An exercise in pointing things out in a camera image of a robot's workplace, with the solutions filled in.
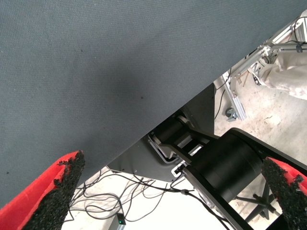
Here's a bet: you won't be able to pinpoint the thin black floor cable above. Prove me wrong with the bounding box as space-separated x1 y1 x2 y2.
68 167 231 230

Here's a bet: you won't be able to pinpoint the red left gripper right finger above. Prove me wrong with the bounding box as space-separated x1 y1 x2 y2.
261 157 307 230

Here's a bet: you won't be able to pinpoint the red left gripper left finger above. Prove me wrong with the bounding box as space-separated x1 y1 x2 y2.
0 150 86 230

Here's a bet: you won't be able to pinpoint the black cable inline connector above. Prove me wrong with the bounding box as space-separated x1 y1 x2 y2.
271 15 307 52

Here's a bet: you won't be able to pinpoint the grey frame castor wheel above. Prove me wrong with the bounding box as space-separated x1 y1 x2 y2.
225 107 238 122

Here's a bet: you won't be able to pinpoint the black office chair base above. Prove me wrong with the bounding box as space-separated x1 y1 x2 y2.
236 179 283 222

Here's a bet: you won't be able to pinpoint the black robot torso linkage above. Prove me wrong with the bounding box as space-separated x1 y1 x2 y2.
148 115 307 230

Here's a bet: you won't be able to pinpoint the thin black hanging cable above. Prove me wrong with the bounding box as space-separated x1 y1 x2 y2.
214 69 232 120

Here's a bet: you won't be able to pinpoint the person leg beige trousers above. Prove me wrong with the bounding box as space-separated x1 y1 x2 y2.
260 46 307 101

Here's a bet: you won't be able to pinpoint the dark grey table cloth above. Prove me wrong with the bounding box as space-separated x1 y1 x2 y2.
0 0 307 209

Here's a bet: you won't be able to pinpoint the aluminium extrusion frame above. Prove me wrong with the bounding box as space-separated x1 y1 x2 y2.
222 9 307 122

